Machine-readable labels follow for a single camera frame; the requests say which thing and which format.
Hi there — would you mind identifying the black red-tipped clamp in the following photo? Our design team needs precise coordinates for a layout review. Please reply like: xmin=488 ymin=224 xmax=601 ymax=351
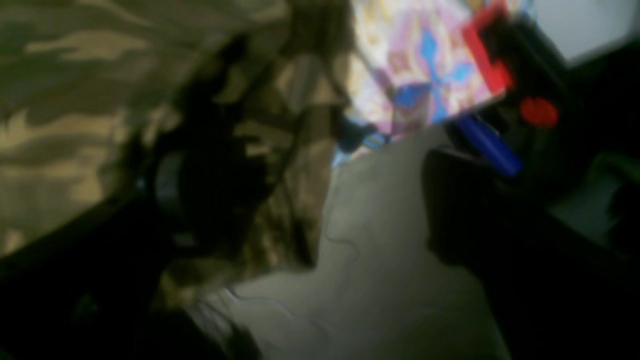
xmin=462 ymin=0 xmax=576 ymax=139

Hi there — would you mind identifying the camouflage T-shirt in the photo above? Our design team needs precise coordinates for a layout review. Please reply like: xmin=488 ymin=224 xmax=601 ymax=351
xmin=0 ymin=0 xmax=354 ymax=309

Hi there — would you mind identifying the patterned tile tablecloth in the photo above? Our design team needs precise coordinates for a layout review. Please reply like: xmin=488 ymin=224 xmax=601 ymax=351
xmin=333 ymin=0 xmax=531 ymax=167

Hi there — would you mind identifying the blue handled clamp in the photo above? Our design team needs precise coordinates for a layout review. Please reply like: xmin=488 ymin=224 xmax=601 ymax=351
xmin=454 ymin=115 xmax=524 ymax=178

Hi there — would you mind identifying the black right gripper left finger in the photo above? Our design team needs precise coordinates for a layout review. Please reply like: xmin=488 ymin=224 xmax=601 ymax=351
xmin=1 ymin=145 xmax=266 ymax=360

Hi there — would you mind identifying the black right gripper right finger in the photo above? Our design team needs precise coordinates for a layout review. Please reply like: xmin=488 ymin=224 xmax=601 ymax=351
xmin=422 ymin=148 xmax=639 ymax=360

